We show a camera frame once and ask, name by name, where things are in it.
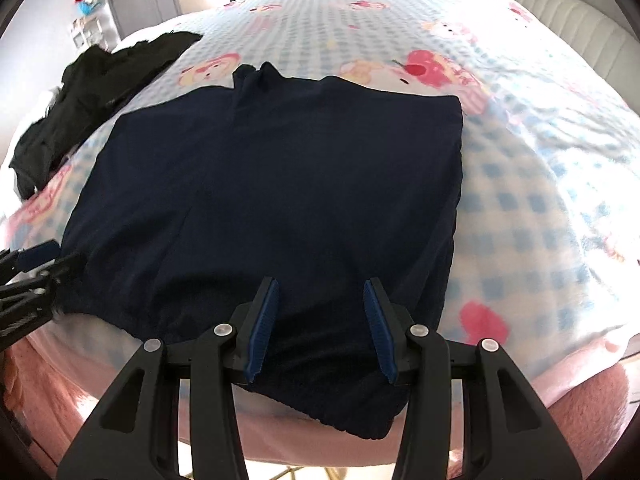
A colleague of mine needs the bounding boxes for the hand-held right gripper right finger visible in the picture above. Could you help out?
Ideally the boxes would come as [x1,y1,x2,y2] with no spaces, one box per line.
[363,277,583,480]

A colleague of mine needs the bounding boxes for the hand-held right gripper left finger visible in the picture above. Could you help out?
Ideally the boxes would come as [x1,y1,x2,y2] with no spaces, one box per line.
[57,276,282,480]

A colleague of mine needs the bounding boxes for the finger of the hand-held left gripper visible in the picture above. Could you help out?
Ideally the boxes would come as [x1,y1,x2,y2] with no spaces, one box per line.
[0,252,86,351]
[0,241,60,273]

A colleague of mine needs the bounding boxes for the navy shorts with white stripes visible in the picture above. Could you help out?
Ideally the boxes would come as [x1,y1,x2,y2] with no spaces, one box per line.
[55,61,467,442]

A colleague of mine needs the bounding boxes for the black clothes pile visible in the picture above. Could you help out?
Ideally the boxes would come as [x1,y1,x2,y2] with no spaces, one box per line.
[9,31,203,200]

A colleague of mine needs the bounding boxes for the pink fleece bedspread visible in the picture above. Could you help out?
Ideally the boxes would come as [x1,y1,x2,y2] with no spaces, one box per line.
[0,327,635,467]

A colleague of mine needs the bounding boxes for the printed checked blanket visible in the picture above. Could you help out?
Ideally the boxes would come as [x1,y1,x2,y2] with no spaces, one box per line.
[0,0,640,363]

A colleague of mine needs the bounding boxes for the beige padded headboard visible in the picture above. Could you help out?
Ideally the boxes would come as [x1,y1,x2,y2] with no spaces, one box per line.
[452,0,640,78]

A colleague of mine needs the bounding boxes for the gold wire basket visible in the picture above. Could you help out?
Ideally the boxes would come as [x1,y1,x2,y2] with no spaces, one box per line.
[270,464,351,480]

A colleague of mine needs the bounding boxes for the white wire rack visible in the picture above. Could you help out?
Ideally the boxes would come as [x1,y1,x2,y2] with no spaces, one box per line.
[70,16,109,52]

